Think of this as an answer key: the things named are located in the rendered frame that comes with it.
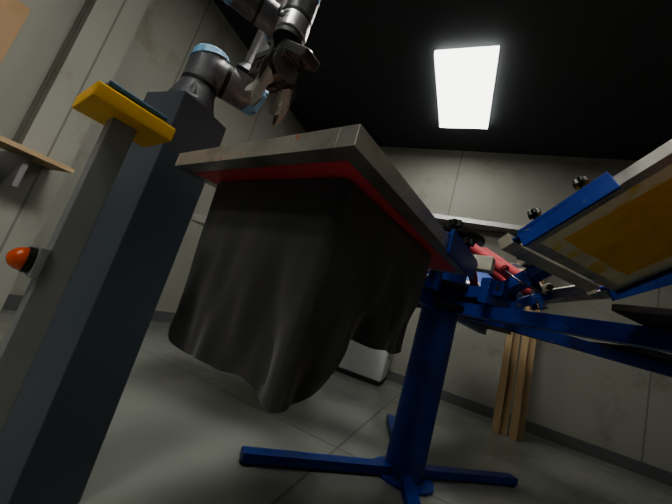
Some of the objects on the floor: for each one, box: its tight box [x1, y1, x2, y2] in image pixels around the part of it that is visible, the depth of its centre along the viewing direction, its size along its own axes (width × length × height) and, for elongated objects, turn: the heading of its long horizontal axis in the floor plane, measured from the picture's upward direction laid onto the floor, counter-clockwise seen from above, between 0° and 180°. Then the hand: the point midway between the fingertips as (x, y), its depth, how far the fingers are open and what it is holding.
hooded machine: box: [335, 340, 392, 386], centre depth 401 cm, size 72×57×124 cm
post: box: [0, 81, 176, 434], centre depth 50 cm, size 22×22×96 cm
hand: (267, 110), depth 68 cm, fingers open, 5 cm apart
